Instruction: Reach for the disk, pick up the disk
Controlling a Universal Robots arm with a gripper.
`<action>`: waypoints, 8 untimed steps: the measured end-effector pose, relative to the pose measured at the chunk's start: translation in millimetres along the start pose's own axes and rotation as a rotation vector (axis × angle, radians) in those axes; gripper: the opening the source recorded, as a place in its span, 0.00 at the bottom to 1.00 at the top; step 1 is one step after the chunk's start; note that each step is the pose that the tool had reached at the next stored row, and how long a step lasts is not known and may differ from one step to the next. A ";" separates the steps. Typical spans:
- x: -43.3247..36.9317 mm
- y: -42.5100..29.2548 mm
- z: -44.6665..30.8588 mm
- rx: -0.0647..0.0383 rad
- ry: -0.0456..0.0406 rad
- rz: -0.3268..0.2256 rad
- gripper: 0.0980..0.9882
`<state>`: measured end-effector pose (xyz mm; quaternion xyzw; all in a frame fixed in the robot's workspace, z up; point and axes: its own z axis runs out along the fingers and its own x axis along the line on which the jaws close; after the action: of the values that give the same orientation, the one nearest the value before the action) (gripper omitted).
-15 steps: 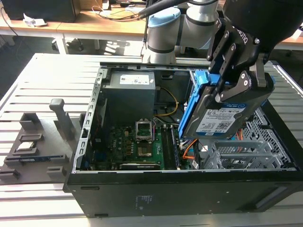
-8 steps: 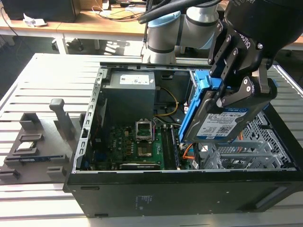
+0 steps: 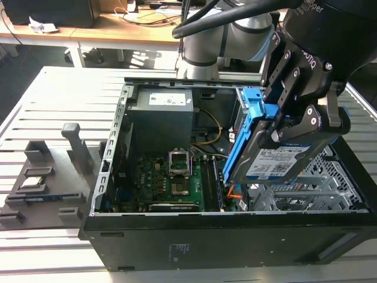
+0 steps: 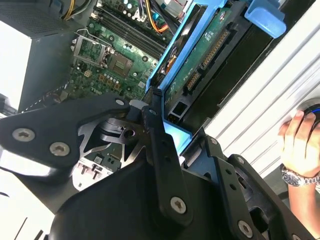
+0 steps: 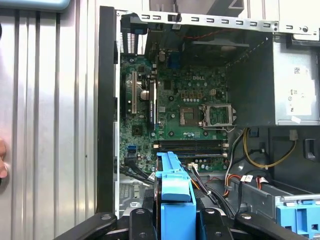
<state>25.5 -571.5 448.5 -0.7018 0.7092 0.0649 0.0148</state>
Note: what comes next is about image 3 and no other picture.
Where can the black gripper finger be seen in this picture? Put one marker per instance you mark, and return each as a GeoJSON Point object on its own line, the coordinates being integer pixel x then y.
{"type": "Point", "coordinates": [312, 118]}
{"type": "Point", "coordinates": [282, 76]}

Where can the hard disk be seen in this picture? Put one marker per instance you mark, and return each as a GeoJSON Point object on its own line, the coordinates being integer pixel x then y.
{"type": "Point", "coordinates": [274, 162]}

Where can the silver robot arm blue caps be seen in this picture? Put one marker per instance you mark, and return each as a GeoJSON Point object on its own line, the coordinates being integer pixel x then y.
{"type": "Point", "coordinates": [206, 47]}

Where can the blue carrier in bay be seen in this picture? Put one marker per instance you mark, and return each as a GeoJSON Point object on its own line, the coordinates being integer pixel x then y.
{"type": "Point", "coordinates": [251, 94]}

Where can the silver drive cage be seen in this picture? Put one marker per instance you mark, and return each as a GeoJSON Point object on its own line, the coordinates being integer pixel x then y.
{"type": "Point", "coordinates": [312, 177]}

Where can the RAM stick in slot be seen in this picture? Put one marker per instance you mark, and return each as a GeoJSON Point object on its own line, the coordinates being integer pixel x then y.
{"type": "Point", "coordinates": [217, 188]}

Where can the black RAM slot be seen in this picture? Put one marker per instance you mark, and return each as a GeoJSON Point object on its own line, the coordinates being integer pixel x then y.
{"type": "Point", "coordinates": [207, 185]}

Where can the grey power supply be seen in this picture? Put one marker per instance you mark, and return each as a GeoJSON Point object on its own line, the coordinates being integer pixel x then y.
{"type": "Point", "coordinates": [160, 123]}

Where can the CPU socket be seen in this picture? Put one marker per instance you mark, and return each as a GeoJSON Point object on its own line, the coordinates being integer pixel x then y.
{"type": "Point", "coordinates": [179, 189]}

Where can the black graphics card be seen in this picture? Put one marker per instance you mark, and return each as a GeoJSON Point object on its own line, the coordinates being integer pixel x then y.
{"type": "Point", "coordinates": [173, 207]}

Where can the black PC case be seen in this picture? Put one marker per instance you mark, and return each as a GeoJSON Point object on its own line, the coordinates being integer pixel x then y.
{"type": "Point", "coordinates": [206, 247]}

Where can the green motherboard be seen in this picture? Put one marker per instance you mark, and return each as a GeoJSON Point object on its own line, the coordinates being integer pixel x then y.
{"type": "Point", "coordinates": [147, 179]}

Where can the wooden desk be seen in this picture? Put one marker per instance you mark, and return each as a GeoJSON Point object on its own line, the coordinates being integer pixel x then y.
{"type": "Point", "coordinates": [117, 32]}

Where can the black chair base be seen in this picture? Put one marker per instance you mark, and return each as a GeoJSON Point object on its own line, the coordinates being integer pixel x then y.
{"type": "Point", "coordinates": [94, 56]}

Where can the large black box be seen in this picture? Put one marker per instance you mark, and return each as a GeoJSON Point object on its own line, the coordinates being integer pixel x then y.
{"type": "Point", "coordinates": [59, 11]}

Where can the white crumpled paper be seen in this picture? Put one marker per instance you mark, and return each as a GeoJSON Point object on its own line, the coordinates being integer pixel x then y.
{"type": "Point", "coordinates": [41, 26]}

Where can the grey parts rack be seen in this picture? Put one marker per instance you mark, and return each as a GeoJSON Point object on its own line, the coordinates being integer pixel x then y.
{"type": "Point", "coordinates": [59, 188]}

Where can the blue RAM stick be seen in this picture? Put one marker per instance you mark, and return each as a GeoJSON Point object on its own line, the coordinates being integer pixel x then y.
{"type": "Point", "coordinates": [44, 199]}

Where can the silver CPU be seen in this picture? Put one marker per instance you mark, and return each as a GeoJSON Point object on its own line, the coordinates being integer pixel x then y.
{"type": "Point", "coordinates": [31, 182]}

